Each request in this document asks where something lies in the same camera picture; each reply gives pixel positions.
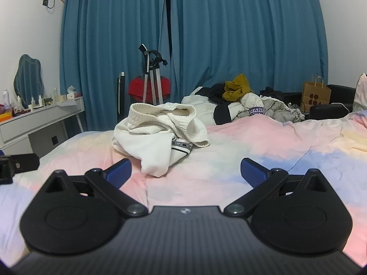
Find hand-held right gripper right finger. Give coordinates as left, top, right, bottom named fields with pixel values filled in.
left=224, top=157, right=330, bottom=217

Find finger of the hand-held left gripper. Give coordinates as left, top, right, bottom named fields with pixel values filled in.
left=0, top=153, right=40, bottom=184

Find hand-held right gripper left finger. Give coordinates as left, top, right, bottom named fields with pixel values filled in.
left=39, top=158, right=148, bottom=217

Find pile of clothes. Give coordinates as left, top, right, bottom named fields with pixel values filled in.
left=181, top=92, right=264, bottom=126

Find pastel tie-dye duvet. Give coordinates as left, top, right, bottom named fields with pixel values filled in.
left=0, top=110, right=367, bottom=267

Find white dressing table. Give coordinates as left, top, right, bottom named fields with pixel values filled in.
left=0, top=96, right=86, bottom=158

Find grey garment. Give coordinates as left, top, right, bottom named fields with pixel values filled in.
left=259, top=94, right=305, bottom=124

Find black flat panel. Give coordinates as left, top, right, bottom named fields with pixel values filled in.
left=117, top=71, right=127, bottom=124

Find dark cloth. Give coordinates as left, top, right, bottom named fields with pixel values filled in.
left=259, top=86, right=301, bottom=98

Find mustard yellow cloth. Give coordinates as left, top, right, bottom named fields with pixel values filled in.
left=223, top=74, right=254, bottom=102

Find red cushion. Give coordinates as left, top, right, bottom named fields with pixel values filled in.
left=128, top=75, right=172, bottom=104

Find wavy-edged mirror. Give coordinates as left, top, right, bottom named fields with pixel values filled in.
left=13, top=54, right=45, bottom=109

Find black garment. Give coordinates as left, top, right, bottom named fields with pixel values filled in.
left=195, top=84, right=228, bottom=103

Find brown paper bag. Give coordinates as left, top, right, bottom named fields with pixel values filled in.
left=301, top=74, right=332, bottom=112

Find silver and black tripod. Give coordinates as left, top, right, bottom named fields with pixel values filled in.
left=138, top=44, right=168, bottom=106

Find black sofa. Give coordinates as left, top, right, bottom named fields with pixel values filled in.
left=309, top=84, right=358, bottom=120

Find blue curtain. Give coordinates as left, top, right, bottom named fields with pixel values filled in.
left=60, top=0, right=172, bottom=134
left=168, top=0, right=329, bottom=104

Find pastel pillow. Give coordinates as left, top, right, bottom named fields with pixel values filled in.
left=352, top=74, right=367, bottom=112

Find white cable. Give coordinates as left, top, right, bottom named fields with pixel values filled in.
left=330, top=102, right=351, bottom=112

